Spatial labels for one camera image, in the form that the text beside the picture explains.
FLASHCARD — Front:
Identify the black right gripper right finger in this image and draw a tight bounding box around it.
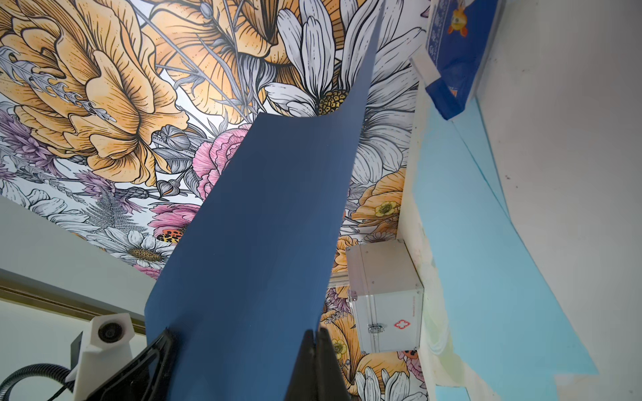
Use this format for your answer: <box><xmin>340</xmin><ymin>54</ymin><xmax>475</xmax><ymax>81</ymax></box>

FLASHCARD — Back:
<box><xmin>317</xmin><ymin>327</ymin><xmax>350</xmax><ymax>401</ymax></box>

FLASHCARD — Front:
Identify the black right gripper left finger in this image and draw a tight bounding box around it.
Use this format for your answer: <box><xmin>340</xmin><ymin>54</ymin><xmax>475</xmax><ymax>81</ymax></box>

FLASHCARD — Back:
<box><xmin>284</xmin><ymin>330</ymin><xmax>318</xmax><ymax>401</ymax></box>

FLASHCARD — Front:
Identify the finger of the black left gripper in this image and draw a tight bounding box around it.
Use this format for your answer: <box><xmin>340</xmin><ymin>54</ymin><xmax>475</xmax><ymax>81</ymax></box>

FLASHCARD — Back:
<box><xmin>87</xmin><ymin>329</ymin><xmax>176</xmax><ymax>401</ymax></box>

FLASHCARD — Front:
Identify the dark blue paper large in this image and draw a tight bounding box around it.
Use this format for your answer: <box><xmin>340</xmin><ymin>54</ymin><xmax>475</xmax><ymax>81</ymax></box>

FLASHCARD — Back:
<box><xmin>145</xmin><ymin>27</ymin><xmax>380</xmax><ymax>400</ymax></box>

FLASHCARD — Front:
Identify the silver aluminium case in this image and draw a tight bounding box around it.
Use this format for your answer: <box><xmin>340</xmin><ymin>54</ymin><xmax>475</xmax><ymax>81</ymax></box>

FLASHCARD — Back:
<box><xmin>346</xmin><ymin>239</ymin><xmax>424</xmax><ymax>354</ymax></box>

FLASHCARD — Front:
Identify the light blue paper far right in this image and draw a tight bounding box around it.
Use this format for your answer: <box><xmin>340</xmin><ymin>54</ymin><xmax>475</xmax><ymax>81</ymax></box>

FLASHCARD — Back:
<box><xmin>413</xmin><ymin>108</ymin><xmax>598</xmax><ymax>400</ymax></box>

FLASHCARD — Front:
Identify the blue gauze bandage packet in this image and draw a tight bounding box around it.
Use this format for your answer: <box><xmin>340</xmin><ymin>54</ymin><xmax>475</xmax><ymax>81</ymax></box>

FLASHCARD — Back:
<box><xmin>411</xmin><ymin>0</ymin><xmax>505</xmax><ymax>120</ymax></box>

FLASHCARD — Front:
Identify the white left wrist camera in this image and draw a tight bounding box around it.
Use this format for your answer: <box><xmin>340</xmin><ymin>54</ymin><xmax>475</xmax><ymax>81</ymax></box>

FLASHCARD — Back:
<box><xmin>65</xmin><ymin>313</ymin><xmax>135</xmax><ymax>400</ymax></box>

